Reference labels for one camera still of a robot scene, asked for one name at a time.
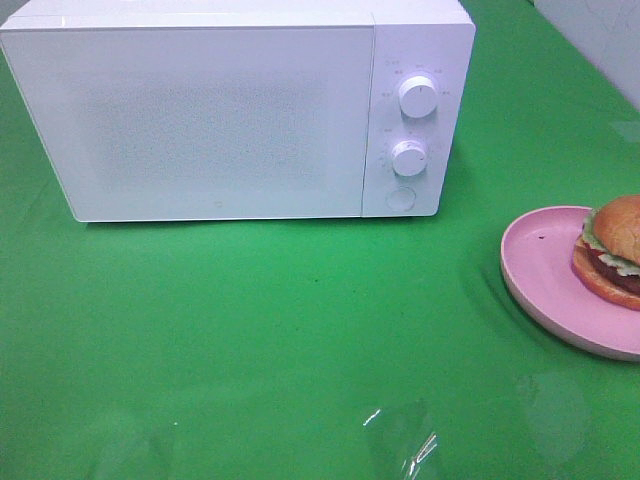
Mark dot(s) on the round door release button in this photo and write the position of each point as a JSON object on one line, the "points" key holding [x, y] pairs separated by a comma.
{"points": [[401, 199]]}

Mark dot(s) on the white round knob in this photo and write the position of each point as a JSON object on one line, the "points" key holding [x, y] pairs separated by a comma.
{"points": [[409, 158], [418, 96]]}

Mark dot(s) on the white microwave door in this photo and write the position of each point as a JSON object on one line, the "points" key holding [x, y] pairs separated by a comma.
{"points": [[191, 124]]}

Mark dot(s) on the pink round plate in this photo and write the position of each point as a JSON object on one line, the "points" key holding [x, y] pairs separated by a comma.
{"points": [[536, 264]]}

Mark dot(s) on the burger with lettuce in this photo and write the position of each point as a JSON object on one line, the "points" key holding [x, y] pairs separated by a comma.
{"points": [[606, 253]]}

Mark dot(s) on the green table cloth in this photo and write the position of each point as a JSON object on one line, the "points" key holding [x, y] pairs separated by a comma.
{"points": [[324, 349]]}

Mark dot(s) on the white microwave oven body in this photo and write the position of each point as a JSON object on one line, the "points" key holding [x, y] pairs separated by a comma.
{"points": [[431, 38]]}

